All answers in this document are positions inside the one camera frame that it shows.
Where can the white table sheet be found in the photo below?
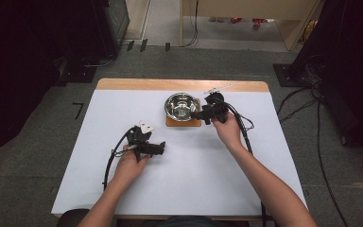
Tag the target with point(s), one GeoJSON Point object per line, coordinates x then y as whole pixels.
{"type": "Point", "coordinates": [123, 104]}

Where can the black tape strip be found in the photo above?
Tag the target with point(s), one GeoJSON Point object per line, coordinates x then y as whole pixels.
{"type": "Point", "coordinates": [143, 45]}
{"type": "Point", "coordinates": [167, 47]}
{"type": "Point", "coordinates": [130, 45]}

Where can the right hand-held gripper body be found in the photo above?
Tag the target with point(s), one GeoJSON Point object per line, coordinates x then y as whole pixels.
{"type": "Point", "coordinates": [216, 105]}

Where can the pale small object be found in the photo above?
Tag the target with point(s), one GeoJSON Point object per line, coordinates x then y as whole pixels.
{"type": "Point", "coordinates": [216, 19]}

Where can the square wooden trivet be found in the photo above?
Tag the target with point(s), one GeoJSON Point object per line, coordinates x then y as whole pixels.
{"type": "Point", "coordinates": [182, 123]}

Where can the wooden table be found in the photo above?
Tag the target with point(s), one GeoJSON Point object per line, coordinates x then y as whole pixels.
{"type": "Point", "coordinates": [157, 84]}

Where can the black stand base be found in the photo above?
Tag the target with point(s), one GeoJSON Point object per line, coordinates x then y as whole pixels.
{"type": "Point", "coordinates": [78, 74]}

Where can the black stand base plate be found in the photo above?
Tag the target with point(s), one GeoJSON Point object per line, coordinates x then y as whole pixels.
{"type": "Point", "coordinates": [283, 75]}

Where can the person's left hand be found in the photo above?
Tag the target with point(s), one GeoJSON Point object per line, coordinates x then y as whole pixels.
{"type": "Point", "coordinates": [129, 165]}

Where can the dark cabinet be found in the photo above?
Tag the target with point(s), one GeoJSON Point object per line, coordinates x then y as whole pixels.
{"type": "Point", "coordinates": [119, 19]}

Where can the person's dark clothing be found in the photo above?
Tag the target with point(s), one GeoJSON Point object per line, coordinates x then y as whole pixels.
{"type": "Point", "coordinates": [189, 221]}

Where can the red object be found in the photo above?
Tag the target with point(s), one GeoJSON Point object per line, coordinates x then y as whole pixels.
{"type": "Point", "coordinates": [236, 20]}
{"type": "Point", "coordinates": [258, 22]}

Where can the yellow object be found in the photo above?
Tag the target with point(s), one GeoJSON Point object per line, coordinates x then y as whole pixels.
{"type": "Point", "coordinates": [310, 29]}

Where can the black corner tape mark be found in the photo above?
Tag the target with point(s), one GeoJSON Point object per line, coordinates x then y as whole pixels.
{"type": "Point", "coordinates": [79, 108]}

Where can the black curtain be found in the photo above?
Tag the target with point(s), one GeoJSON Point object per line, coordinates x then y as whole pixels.
{"type": "Point", "coordinates": [359, 63]}
{"type": "Point", "coordinates": [19, 63]}

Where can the person's right hand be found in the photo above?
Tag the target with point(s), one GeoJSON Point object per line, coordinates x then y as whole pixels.
{"type": "Point", "coordinates": [230, 130]}

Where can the stainless steel bowl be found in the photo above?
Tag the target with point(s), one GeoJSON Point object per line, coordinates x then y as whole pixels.
{"type": "Point", "coordinates": [182, 107]}

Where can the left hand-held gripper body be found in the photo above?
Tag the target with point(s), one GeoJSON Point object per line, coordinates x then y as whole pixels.
{"type": "Point", "coordinates": [138, 137]}

